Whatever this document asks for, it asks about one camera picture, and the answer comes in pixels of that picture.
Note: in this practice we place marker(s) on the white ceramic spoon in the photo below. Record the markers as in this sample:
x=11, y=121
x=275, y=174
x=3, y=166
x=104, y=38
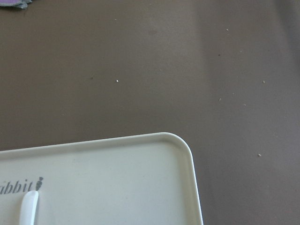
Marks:
x=29, y=208

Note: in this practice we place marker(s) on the cream rabbit tray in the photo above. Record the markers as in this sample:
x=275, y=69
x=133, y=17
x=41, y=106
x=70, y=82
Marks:
x=134, y=180

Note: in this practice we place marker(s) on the grey folded cloth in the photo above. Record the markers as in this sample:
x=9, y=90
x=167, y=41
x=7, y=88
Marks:
x=20, y=4

